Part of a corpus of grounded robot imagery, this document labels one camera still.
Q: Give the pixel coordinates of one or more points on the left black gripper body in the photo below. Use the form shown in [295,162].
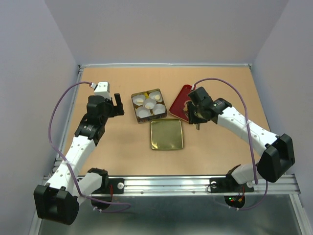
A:
[111,110]

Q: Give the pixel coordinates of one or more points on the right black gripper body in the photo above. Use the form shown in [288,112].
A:
[195,116]

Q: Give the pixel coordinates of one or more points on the metal tongs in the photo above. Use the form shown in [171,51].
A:
[197,126]

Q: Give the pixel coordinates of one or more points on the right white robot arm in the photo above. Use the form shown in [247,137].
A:
[276,152]

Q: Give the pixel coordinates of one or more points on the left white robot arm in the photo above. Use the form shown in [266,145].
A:
[59,199]

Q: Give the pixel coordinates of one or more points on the square chocolate tin box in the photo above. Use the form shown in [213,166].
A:
[152,117]

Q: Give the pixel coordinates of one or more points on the white paper cup back-left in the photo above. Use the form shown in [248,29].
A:
[134,98]

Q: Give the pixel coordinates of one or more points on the white paper cup front-left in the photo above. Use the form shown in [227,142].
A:
[142,112]

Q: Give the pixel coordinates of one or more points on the red lacquer tray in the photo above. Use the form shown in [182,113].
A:
[179,107]

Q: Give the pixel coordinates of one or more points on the white paper cup centre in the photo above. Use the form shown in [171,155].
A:
[149,100]

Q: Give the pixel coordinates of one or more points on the white paper cup front-right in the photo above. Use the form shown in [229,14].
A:
[159,109]

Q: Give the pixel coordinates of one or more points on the white paper cup back-right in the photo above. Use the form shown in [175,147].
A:
[153,94]

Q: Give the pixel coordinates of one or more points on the gold tin lid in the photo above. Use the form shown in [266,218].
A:
[166,134]

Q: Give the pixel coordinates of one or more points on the small electronics board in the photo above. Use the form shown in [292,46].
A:
[235,201]

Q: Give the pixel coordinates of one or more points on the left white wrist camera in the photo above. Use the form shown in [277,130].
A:
[103,89]

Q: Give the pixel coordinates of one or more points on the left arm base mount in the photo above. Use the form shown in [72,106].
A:
[108,184]

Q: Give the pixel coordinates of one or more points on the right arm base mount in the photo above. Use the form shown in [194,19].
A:
[227,184]

